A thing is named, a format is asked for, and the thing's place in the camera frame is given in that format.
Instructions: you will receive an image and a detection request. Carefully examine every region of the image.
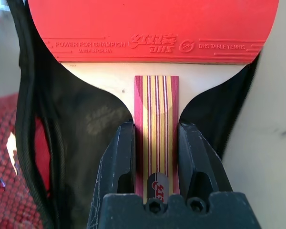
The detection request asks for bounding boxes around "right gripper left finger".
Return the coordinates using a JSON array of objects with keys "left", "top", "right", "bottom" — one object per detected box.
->
[{"left": 87, "top": 121, "right": 137, "bottom": 229}]

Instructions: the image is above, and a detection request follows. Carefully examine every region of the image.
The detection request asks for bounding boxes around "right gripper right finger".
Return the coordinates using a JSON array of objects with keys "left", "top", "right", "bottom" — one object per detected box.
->
[{"left": 177, "top": 121, "right": 234, "bottom": 195}]

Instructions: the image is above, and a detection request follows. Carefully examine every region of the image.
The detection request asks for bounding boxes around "red and black paddle case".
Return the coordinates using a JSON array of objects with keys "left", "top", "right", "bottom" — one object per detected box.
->
[{"left": 0, "top": 0, "right": 262, "bottom": 229}]

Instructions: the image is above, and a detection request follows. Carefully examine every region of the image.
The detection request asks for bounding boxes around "red ping-pong paddle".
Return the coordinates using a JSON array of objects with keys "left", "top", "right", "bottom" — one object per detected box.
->
[{"left": 27, "top": 0, "right": 281, "bottom": 206}]

